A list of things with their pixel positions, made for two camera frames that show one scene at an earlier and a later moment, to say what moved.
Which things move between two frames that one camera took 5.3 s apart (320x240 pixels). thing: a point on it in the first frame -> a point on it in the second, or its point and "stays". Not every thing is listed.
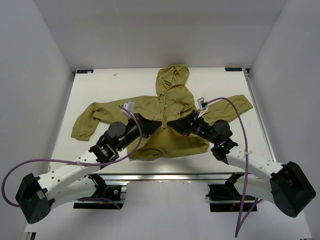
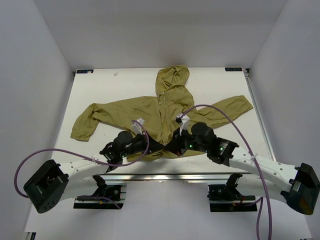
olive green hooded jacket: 173,100 stays
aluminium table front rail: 170,176 stays
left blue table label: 84,71 stays
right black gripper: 183,124 -> 175,145
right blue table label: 233,69 stays
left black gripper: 147,126 -> 154,146
